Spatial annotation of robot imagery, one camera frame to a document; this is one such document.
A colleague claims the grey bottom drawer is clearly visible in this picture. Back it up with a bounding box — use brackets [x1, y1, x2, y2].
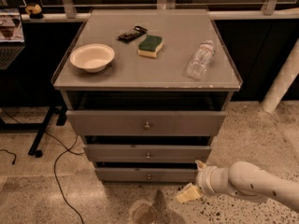
[95, 168, 197, 183]

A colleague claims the grey drawer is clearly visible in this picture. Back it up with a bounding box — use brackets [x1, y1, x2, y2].
[95, 168, 197, 183]
[83, 145, 211, 163]
[66, 110, 226, 136]

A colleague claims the grey drawer cabinet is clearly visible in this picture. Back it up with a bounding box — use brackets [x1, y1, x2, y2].
[53, 9, 241, 171]

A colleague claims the grey middle drawer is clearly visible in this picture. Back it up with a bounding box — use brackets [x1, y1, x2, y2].
[83, 145, 211, 163]

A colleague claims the grey top drawer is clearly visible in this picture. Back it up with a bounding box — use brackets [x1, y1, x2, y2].
[66, 110, 226, 136]

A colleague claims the clear plastic water bottle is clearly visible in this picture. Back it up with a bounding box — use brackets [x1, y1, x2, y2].
[183, 40, 215, 80]

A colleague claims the white diagonal pole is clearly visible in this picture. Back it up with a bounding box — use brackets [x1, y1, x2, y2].
[261, 38, 299, 113]

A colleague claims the green yellow sponge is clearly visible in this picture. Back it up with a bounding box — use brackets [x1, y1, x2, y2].
[137, 35, 164, 58]

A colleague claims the black calculator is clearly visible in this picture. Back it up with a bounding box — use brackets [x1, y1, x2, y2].
[118, 26, 148, 43]

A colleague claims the black desk leg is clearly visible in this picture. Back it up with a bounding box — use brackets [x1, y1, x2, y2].
[0, 105, 66, 157]

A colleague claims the white paper bowl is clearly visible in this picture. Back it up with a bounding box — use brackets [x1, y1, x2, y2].
[70, 44, 115, 73]

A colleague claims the yellow black tape dispenser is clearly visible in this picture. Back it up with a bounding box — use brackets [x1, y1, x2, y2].
[25, 4, 43, 19]

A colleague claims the laptop computer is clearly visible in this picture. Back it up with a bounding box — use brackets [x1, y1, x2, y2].
[0, 8, 25, 70]

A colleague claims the short black cable end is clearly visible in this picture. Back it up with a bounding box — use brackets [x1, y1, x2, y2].
[0, 148, 17, 165]

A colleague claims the black floor cable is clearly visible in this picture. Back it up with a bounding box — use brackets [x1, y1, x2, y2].
[0, 106, 86, 224]

